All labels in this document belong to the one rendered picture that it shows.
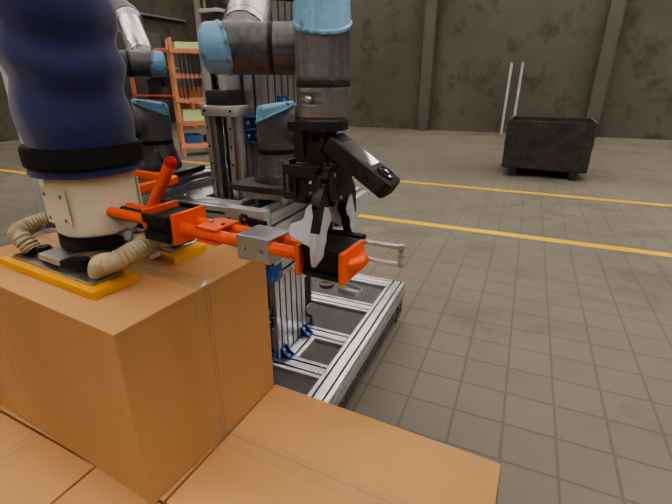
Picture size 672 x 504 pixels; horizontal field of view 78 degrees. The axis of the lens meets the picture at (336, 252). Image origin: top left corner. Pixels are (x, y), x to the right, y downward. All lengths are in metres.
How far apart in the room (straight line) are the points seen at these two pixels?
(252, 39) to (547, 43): 12.35
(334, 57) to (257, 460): 0.83
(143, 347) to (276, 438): 0.42
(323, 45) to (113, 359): 0.60
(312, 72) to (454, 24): 12.58
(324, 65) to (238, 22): 0.18
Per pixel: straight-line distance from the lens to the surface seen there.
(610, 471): 2.00
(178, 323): 0.87
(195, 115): 8.63
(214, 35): 0.71
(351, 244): 0.64
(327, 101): 0.59
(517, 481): 1.83
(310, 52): 0.59
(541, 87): 12.89
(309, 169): 0.61
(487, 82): 12.94
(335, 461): 1.04
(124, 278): 0.94
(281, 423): 1.12
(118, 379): 0.84
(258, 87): 1.51
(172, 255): 1.01
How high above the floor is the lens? 1.33
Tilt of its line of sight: 22 degrees down
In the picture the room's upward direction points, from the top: straight up
